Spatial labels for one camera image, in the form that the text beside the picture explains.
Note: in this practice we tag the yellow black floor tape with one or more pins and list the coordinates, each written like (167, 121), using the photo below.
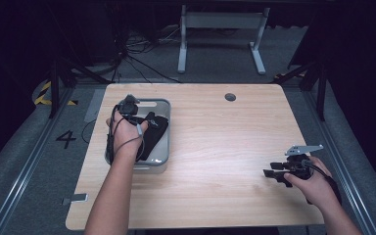
(42, 96)

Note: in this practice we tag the person's right hand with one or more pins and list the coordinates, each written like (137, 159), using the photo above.
(316, 187)

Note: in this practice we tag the grey plastic bin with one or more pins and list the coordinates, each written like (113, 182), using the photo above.
(163, 153)

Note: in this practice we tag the black glove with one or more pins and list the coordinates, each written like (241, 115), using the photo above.
(155, 129)

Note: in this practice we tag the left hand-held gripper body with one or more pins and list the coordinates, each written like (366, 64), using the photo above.
(129, 109)

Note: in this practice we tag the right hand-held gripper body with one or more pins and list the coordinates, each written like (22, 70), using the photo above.
(298, 163)

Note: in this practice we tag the grey tape strip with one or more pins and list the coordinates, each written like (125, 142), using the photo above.
(76, 198)

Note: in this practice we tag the person's left hand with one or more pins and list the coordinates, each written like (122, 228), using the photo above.
(124, 133)

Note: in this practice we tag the black metal stand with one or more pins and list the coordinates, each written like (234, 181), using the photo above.
(55, 88)
(321, 91)

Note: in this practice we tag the white metal desk frame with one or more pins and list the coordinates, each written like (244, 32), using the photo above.
(223, 20)

